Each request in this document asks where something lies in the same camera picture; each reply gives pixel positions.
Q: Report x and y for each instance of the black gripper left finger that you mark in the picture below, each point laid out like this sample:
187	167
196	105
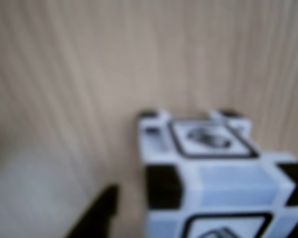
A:
96	218

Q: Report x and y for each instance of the white cube with lightning symbol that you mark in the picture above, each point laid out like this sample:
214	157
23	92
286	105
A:
226	178

